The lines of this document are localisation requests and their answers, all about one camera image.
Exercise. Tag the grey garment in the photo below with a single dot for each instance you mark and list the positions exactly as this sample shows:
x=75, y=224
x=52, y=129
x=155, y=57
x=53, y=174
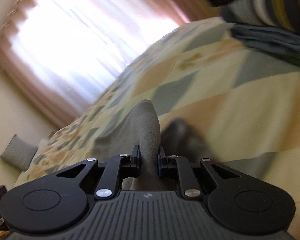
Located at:
x=141, y=127

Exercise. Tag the pink curtain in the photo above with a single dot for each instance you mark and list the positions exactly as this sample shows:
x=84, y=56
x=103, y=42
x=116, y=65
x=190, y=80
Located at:
x=63, y=54

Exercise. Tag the green folded garment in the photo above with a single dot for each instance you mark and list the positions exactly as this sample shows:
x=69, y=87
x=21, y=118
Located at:
x=289, y=56

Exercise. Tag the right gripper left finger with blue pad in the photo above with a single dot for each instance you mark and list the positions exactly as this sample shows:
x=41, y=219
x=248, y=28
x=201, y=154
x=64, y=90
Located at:
x=117, y=169

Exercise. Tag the checkered patchwork quilt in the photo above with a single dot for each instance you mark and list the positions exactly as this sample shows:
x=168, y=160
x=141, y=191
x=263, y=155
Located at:
x=244, y=103

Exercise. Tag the grey plaid pillow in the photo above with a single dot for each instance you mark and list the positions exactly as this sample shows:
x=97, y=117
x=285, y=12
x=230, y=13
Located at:
x=19, y=153

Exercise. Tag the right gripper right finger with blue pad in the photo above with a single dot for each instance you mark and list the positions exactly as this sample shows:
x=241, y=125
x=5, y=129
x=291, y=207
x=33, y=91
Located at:
x=176, y=172

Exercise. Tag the striped folded garment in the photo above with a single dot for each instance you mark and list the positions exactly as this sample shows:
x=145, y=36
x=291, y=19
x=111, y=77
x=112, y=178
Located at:
x=275, y=13

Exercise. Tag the blue folded garment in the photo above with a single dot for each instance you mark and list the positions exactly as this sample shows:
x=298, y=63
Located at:
x=270, y=39

